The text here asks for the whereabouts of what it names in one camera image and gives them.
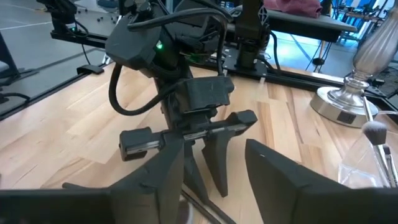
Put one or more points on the pile of black makeup brushes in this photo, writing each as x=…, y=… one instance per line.
x=211, y=211

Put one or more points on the maroon cloth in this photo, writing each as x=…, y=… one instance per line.
x=295, y=7

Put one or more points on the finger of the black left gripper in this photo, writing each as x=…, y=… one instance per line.
x=219, y=161
x=191, y=174

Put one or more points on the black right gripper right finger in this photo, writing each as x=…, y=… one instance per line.
x=295, y=202

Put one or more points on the clear acrylic brush organizer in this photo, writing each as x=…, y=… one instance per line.
x=354, y=174

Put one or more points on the round powder makeup brush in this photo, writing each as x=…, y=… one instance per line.
x=374, y=132

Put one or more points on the black corner bracket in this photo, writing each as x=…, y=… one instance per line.
x=90, y=69

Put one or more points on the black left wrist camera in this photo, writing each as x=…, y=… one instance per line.
x=205, y=93

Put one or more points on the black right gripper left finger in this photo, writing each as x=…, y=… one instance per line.
x=149, y=199

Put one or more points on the silver table lamp white shade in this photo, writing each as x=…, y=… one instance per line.
x=345, y=102

